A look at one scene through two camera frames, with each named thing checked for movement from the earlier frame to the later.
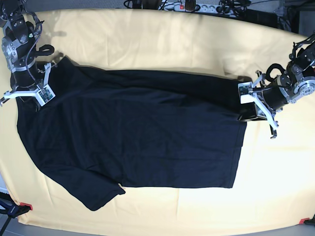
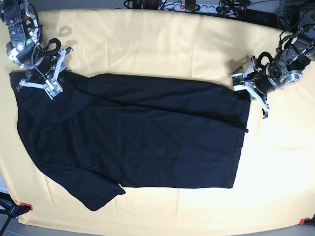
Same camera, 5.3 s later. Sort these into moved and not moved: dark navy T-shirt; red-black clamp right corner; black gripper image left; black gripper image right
Moved: black gripper image right; black gripper image left
Not moved: dark navy T-shirt; red-black clamp right corner
